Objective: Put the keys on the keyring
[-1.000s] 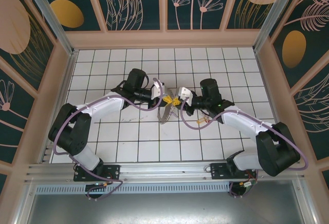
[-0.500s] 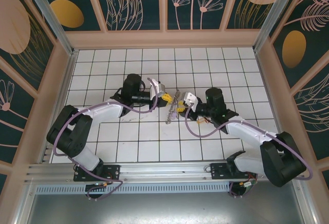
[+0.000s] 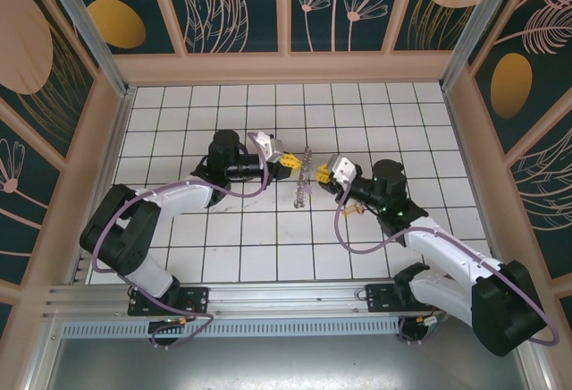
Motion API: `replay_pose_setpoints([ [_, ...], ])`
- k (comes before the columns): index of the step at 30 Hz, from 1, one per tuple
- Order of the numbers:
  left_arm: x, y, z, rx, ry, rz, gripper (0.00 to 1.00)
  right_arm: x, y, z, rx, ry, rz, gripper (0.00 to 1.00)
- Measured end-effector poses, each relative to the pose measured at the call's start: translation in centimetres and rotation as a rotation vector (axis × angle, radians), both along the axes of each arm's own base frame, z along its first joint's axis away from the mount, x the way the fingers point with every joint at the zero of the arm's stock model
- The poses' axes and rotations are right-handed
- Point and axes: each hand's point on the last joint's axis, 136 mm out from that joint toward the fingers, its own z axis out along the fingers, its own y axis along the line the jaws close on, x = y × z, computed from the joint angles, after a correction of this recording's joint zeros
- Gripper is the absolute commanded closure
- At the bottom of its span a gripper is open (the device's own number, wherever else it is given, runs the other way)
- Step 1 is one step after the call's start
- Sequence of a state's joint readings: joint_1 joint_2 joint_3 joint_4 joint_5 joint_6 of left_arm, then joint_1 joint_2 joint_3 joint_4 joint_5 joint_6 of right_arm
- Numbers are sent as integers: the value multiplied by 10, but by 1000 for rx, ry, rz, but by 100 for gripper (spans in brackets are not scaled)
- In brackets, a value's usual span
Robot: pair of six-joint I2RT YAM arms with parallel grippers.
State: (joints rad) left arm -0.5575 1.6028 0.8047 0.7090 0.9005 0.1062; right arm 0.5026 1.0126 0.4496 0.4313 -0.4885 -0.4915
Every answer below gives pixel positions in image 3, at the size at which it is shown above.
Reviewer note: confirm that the lilac plastic key tag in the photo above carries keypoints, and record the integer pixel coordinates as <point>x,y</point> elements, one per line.
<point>309,189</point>

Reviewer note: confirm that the metal keyring plate with rings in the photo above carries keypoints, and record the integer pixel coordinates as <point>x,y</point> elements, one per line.
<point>301,193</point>

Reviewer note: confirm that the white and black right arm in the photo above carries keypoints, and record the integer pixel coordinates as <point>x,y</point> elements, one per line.
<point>447,251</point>

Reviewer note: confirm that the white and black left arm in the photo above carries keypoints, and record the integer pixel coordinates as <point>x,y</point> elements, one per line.
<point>179,197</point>

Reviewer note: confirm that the teal panel with leaf outlines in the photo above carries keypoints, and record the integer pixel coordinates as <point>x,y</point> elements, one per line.
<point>223,27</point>

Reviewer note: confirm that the teal panel with pink flowers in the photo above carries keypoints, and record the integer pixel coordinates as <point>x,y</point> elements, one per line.
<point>339,27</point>

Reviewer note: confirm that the teal panel with feather outlines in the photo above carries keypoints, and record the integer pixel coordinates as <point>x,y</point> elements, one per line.
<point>545,193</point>

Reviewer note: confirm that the teal panel with pink disc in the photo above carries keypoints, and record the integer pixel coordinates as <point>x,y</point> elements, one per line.
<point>429,27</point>

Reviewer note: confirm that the teal panel, oval and feathers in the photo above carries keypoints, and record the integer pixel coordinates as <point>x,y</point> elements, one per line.
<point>527,72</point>

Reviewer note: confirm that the grey metal sheet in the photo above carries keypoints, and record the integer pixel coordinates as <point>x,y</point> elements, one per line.
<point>286,365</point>

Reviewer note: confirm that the teal panel with single flower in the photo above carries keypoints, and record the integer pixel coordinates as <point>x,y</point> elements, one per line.
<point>22,193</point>

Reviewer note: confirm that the teal panel with large disc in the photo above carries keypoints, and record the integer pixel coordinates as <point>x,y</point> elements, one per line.
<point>36,72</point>

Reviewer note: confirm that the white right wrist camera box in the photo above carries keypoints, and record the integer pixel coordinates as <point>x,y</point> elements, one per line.
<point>344,168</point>

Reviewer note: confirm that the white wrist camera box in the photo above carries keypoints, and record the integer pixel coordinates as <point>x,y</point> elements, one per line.
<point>268,146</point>
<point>344,168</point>

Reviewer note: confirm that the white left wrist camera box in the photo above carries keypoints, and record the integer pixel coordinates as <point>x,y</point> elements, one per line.
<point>268,146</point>

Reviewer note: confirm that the aluminium side rail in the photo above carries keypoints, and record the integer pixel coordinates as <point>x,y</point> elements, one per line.
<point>114,139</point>
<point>460,139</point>

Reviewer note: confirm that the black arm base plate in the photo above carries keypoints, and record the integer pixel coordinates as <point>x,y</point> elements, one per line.
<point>196,300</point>
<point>380,298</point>

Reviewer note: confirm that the aluminium mounting rail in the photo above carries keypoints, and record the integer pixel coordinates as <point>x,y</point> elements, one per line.
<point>286,294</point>

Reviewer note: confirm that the aluminium corner post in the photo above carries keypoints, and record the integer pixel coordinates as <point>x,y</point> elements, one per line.
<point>475,27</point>
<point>87,27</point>

